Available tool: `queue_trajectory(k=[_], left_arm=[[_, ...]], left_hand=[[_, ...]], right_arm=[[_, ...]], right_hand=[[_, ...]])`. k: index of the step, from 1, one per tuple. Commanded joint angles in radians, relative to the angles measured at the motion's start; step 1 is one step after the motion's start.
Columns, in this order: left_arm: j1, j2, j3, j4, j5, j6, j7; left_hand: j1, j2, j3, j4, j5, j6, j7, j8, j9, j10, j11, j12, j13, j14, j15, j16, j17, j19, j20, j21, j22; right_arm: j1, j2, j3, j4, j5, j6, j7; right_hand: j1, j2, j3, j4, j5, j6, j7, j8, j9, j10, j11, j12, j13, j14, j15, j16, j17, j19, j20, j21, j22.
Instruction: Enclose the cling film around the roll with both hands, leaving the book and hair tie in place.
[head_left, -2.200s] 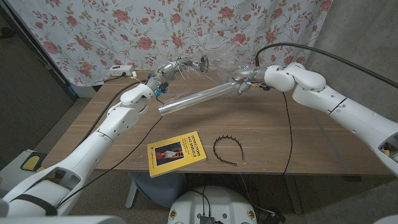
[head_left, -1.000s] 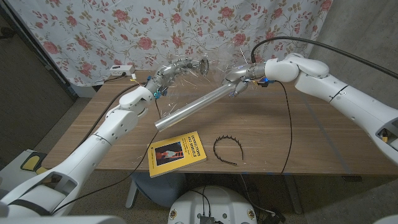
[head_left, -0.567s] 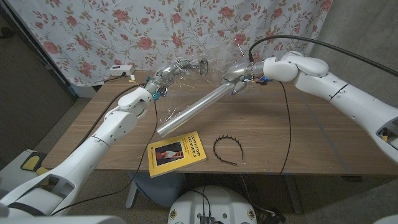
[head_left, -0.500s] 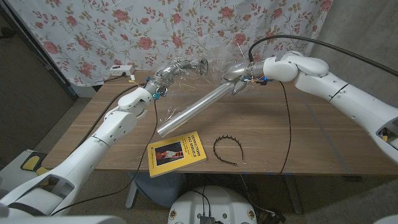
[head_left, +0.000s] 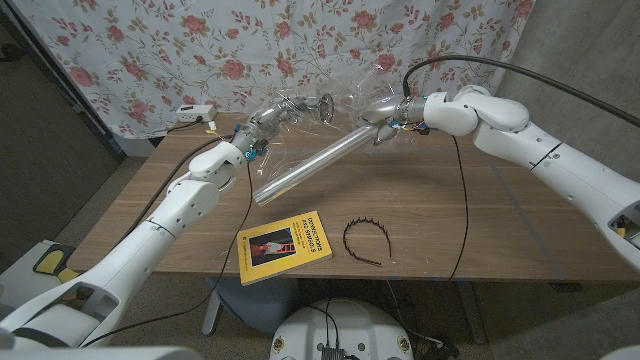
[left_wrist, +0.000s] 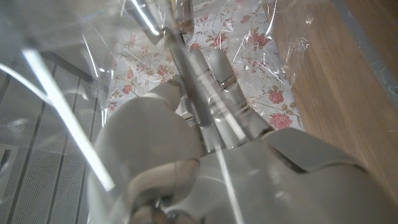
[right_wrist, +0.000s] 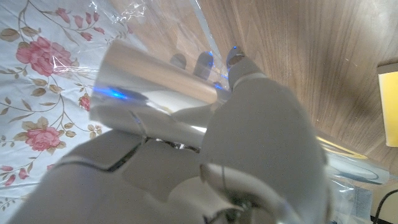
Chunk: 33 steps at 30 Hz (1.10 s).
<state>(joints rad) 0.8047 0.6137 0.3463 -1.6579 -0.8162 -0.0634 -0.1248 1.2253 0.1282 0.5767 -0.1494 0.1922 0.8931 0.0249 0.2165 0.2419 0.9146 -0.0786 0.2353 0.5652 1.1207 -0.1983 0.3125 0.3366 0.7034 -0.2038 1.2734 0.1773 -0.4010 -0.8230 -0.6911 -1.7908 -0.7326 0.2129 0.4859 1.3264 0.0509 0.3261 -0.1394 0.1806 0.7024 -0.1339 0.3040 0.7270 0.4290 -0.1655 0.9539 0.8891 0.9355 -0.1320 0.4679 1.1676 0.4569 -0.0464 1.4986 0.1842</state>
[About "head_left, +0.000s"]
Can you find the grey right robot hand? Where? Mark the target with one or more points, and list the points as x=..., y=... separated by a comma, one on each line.
x=395, y=112

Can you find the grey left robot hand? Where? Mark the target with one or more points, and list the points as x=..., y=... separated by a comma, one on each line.
x=265, y=122

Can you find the transparent cling film sheet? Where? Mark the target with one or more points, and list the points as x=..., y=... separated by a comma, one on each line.
x=350, y=90

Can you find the silver cling film roll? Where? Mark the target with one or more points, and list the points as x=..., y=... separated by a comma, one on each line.
x=310, y=167

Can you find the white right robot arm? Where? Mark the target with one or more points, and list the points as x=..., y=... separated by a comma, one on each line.
x=550, y=155

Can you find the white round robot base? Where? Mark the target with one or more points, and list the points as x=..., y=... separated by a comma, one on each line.
x=345, y=325

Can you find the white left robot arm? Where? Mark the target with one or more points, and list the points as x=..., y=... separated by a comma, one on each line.
x=140, y=255

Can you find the yellow book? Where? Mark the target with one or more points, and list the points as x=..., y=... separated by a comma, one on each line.
x=285, y=247

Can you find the black toothed hair band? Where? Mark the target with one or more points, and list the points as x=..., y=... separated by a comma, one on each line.
x=345, y=242

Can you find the white power strip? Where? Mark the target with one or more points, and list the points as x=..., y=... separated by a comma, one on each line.
x=192, y=114

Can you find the floral backdrop cloth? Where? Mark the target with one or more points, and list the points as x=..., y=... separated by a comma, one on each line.
x=200, y=50

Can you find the blue-grey stool under table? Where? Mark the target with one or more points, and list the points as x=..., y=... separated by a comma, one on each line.
x=260, y=305

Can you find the white table leg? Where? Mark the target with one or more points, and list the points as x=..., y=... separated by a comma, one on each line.
x=211, y=315

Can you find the grey table leg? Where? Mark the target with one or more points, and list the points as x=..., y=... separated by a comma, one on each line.
x=472, y=315

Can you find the dark grey partition panel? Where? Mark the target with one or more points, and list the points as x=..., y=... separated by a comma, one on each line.
x=40, y=150

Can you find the grey finned module on base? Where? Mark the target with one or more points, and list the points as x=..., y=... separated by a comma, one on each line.
x=332, y=353

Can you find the black box on floor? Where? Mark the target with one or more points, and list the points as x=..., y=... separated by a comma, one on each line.
x=440, y=350

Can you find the yellow pad with black rim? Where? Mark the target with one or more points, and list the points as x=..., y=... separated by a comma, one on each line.
x=50, y=260

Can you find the white floor platform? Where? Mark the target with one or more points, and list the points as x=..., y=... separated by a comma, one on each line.
x=20, y=280

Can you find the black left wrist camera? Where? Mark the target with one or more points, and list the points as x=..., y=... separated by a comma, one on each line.
x=257, y=150

